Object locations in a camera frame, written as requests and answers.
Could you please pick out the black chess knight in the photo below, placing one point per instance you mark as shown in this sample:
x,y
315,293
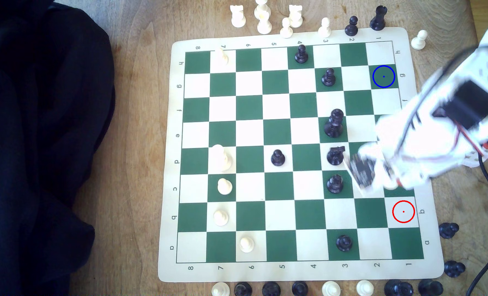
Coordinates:
x,y
335,156

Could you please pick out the white chess bishop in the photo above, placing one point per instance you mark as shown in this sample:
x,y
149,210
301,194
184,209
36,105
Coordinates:
x,y
264,25

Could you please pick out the black pawn on c3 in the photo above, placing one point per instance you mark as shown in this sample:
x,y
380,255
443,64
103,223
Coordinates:
x,y
335,184

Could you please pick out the white chess pawn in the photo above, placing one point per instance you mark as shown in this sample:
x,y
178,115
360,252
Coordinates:
x,y
222,56
286,28
330,289
419,40
220,290
246,244
388,183
224,187
324,28
221,217
365,288

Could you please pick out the black chess pawn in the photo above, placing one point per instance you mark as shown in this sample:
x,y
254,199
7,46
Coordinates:
x,y
300,289
328,77
301,54
271,290
351,27
277,158
242,290
344,243

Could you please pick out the green and white chess mat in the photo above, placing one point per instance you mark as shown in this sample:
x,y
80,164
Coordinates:
x,y
248,111

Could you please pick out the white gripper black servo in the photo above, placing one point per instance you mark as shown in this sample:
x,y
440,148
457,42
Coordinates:
x,y
392,179

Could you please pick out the lying black chess piece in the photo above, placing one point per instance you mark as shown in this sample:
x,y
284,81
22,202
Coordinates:
x,y
448,230
398,288
454,269
430,287

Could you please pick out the white chess rook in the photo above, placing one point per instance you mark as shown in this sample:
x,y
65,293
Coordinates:
x,y
238,16
295,15

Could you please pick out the tall white chess piece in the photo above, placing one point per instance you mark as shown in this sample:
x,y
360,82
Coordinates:
x,y
262,7

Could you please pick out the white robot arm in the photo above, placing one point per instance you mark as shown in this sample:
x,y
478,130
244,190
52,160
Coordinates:
x,y
429,139

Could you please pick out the white chess king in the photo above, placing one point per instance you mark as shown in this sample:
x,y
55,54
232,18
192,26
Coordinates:
x,y
220,158

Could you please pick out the black cloth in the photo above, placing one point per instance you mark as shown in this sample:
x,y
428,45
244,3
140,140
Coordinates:
x,y
34,144

